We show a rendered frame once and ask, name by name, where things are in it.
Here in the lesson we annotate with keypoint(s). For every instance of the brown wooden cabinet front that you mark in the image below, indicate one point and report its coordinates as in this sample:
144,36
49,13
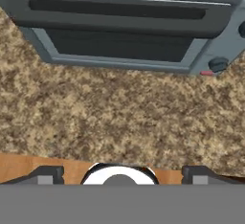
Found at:
19,165

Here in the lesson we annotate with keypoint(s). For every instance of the grey toaster oven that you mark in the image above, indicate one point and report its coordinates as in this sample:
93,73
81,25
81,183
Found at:
220,46

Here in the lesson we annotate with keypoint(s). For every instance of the white and black round object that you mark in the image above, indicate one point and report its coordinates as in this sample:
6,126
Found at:
95,176

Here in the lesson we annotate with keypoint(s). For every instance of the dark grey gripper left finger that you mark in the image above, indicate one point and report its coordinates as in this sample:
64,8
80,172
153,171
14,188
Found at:
48,174

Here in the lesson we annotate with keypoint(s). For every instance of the black oven knob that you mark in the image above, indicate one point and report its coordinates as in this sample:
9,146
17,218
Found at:
242,29
218,64

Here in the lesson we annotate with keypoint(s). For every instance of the grey oven door with window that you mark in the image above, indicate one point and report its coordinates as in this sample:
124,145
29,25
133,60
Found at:
118,47

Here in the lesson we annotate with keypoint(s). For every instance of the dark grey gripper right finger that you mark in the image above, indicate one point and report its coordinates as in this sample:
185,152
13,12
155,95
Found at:
197,174

